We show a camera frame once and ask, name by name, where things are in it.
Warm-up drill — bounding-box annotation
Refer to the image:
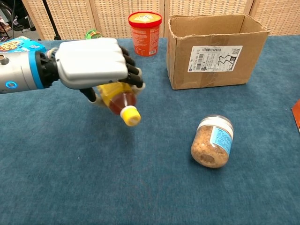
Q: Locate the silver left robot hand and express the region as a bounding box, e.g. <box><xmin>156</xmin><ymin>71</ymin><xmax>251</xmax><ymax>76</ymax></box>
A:
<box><xmin>56</xmin><ymin>38</ymin><xmax>146</xmax><ymax>110</ymax></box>

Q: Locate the yellow label tea bottle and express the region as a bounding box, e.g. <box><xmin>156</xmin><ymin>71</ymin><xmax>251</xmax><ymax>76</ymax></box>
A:
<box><xmin>97</xmin><ymin>82</ymin><xmax>142</xmax><ymax>127</ymax></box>

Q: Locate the blue cookie box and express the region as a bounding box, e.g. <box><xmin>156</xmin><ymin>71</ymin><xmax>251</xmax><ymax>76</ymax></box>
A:
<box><xmin>0</xmin><ymin>36</ymin><xmax>47</xmax><ymax>53</ymax></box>

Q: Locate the open cardboard box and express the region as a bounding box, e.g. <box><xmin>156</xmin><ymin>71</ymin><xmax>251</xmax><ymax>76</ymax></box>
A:
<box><xmin>165</xmin><ymin>14</ymin><xmax>270</xmax><ymax>90</ymax></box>

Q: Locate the green chips can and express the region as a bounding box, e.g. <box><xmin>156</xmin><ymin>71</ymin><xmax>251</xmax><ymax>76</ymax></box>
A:
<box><xmin>84</xmin><ymin>29</ymin><xmax>104</xmax><ymax>40</ymax></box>

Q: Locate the woven folding screen panel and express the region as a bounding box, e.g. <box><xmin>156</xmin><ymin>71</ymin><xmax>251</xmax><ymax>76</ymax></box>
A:
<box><xmin>249</xmin><ymin>0</ymin><xmax>300</xmax><ymax>36</ymax></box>
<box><xmin>164</xmin><ymin>0</ymin><xmax>255</xmax><ymax>38</ymax></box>
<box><xmin>90</xmin><ymin>0</ymin><xmax>166</xmax><ymax>39</ymax></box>
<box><xmin>22</xmin><ymin>0</ymin><xmax>97</xmax><ymax>41</ymax></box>

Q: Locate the orange cup with red lid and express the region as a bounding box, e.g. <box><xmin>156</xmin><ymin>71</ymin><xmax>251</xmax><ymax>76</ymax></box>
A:
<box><xmin>127</xmin><ymin>11</ymin><xmax>163</xmax><ymax>57</ymax></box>

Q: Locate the black tripod stand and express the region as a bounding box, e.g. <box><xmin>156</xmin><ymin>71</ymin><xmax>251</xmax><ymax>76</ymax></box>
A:
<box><xmin>42</xmin><ymin>0</ymin><xmax>62</xmax><ymax>41</ymax></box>

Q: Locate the blue table cloth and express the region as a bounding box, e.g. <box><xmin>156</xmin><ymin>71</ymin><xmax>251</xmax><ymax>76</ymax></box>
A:
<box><xmin>0</xmin><ymin>35</ymin><xmax>300</xmax><ymax>225</ymax></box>

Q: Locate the glass jar with blue label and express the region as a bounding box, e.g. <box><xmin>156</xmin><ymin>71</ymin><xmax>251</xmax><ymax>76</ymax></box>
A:
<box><xmin>190</xmin><ymin>114</ymin><xmax>234</xmax><ymax>169</ymax></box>

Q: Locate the red object at edge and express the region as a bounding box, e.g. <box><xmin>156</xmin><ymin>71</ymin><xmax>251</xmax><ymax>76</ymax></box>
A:
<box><xmin>291</xmin><ymin>98</ymin><xmax>300</xmax><ymax>135</ymax></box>

